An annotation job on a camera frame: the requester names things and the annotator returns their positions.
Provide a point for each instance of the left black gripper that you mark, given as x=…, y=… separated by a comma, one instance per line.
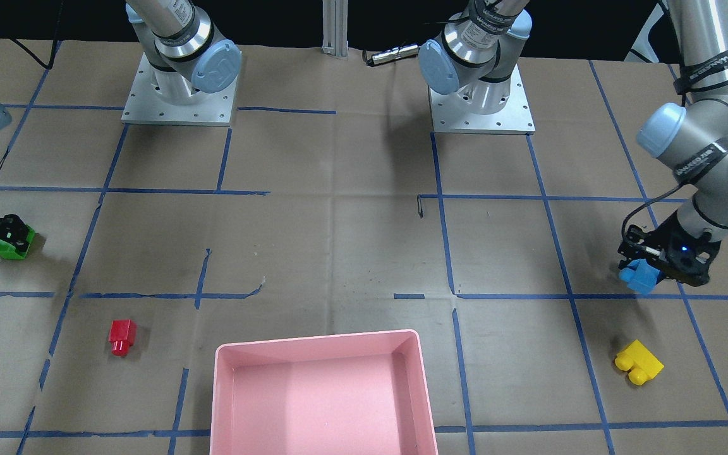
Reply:
x=668, y=235

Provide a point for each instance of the green toy block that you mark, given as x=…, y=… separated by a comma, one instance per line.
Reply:
x=15, y=242

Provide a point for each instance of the blue toy block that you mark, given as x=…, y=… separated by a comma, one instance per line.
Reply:
x=639, y=275

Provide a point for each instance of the yellow toy block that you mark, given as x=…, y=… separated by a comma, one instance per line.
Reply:
x=639, y=362

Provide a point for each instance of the red toy block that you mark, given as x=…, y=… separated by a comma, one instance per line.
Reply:
x=122, y=335

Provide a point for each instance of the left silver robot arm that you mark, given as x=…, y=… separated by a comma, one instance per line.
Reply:
x=481, y=45

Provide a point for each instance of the pink plastic box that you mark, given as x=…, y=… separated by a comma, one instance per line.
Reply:
x=363, y=393

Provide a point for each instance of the metal cylinder tool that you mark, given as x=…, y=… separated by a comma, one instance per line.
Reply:
x=402, y=52

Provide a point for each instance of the brown paper table cover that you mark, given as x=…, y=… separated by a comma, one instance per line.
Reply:
x=330, y=206

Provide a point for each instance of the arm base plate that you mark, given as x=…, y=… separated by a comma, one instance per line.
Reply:
x=159, y=98
x=482, y=107

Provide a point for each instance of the aluminium frame post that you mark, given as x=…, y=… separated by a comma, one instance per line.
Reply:
x=335, y=28

